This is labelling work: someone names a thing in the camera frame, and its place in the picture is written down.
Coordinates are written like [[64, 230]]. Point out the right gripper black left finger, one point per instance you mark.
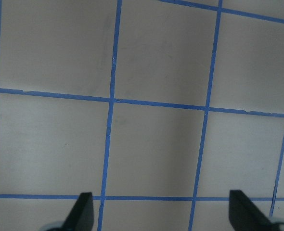
[[81, 216]]

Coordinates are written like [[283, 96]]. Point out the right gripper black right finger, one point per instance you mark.
[[245, 216]]

